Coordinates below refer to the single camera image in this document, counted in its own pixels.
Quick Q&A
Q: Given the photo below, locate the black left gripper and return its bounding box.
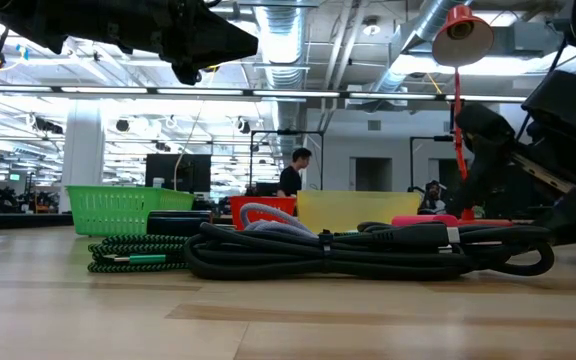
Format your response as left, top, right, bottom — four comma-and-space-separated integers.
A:
0, 0, 259, 86

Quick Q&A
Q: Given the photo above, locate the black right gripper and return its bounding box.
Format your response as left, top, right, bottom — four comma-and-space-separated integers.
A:
449, 69, 576, 247

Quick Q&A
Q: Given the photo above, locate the pink gadget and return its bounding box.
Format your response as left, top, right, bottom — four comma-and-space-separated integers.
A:
391, 213, 462, 229

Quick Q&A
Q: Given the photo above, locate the black rectangular box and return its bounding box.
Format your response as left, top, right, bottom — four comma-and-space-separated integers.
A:
146, 209, 213, 237

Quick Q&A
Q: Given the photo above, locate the grey braided cable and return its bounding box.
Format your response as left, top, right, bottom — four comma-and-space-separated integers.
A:
239, 202, 319, 239

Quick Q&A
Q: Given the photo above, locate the black cable bundle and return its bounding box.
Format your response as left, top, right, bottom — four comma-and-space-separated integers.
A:
183, 221, 557, 282

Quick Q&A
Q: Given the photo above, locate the yellow translucent plastic bin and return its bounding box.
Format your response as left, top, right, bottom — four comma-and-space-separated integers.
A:
296, 189, 423, 235

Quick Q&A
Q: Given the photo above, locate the long LED light bar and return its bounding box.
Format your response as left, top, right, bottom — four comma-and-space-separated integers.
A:
0, 83, 529, 104

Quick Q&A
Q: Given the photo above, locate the black background monitor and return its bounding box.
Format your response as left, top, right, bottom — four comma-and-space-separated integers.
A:
144, 153, 213, 195

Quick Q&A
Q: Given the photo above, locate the person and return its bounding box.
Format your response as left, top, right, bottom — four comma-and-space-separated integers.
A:
276, 147, 313, 198

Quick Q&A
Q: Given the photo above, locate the white building pillar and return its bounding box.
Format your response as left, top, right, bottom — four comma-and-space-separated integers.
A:
58, 99, 105, 214

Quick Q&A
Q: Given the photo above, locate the red desk lamp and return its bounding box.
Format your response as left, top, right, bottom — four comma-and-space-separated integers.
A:
431, 4, 515, 228

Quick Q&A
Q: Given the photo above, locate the red plastic basket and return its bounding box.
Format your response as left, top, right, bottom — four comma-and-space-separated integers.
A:
229, 195, 298, 231

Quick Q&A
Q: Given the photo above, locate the green plastic basket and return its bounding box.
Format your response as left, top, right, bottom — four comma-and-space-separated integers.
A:
65, 185, 197, 237

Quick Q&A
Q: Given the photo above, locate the silver ventilation duct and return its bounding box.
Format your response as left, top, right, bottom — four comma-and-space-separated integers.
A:
255, 0, 314, 156

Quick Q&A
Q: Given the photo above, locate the green black braided cable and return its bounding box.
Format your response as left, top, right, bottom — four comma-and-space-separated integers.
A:
86, 233, 192, 275

